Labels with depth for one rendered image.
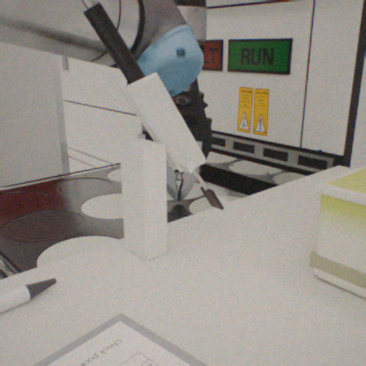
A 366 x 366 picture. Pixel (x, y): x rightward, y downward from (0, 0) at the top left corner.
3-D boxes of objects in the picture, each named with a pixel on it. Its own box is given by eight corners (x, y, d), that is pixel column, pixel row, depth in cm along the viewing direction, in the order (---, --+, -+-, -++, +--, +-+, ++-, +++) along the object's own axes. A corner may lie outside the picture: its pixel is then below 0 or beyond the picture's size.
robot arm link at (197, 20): (211, 6, 50) (142, 5, 50) (210, 46, 52) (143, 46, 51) (203, 11, 57) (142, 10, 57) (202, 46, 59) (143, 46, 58)
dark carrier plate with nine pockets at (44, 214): (144, 163, 83) (144, 160, 83) (289, 212, 58) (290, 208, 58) (-49, 204, 61) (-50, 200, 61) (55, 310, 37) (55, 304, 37)
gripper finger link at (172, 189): (176, 189, 65) (176, 131, 62) (179, 203, 59) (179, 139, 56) (156, 190, 64) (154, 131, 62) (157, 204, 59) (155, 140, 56)
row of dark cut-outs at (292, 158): (144, 130, 89) (143, 118, 88) (333, 175, 57) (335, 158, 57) (141, 130, 88) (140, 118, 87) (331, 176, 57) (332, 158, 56)
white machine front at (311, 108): (75, 154, 120) (62, 2, 107) (338, 256, 62) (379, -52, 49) (65, 156, 118) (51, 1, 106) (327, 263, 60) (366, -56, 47)
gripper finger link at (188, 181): (196, 189, 65) (197, 131, 62) (201, 203, 59) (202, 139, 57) (176, 189, 65) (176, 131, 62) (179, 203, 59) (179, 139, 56)
